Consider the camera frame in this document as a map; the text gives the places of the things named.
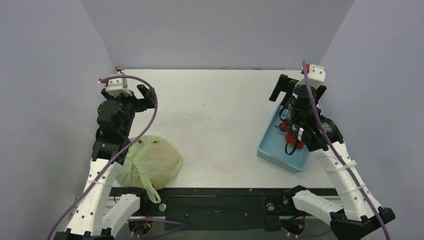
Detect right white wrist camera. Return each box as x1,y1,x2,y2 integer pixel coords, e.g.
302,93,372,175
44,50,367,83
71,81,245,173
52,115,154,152
305,63,326,90

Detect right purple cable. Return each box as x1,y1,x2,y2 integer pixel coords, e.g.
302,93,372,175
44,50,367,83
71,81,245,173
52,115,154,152
302,60,392,240

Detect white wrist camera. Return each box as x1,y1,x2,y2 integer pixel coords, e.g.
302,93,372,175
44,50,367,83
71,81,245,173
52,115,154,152
98,77,133,98
305,63,326,90

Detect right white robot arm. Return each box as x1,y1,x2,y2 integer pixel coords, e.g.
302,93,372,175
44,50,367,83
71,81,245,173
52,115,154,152
269,74,396,240

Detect red fake grape bunch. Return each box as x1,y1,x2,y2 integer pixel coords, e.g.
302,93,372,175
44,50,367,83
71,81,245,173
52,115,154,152
275,122,305,149

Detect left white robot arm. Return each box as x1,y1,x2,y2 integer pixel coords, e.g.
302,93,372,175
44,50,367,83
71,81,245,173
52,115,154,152
47,80,158,240

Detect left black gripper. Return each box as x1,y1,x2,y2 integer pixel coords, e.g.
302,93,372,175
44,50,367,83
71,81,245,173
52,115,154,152
103,84,155,136

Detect purple cable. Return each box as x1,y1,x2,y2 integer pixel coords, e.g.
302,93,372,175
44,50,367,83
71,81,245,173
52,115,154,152
45,75,159,240
302,60,392,240

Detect pale green plastic bag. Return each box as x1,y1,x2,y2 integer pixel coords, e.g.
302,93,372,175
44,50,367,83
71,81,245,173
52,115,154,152
115,135,183,204

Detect blue plastic basket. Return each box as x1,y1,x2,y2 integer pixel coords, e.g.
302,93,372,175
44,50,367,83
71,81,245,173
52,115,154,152
256,105,309,174

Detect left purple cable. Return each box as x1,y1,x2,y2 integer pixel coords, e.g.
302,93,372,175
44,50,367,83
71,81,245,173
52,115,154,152
45,75,159,240

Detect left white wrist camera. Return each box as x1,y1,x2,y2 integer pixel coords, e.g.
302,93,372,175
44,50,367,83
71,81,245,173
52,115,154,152
98,77,133,98

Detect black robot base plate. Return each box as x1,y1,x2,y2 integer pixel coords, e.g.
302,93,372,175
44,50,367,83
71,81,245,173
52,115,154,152
109,187,331,235

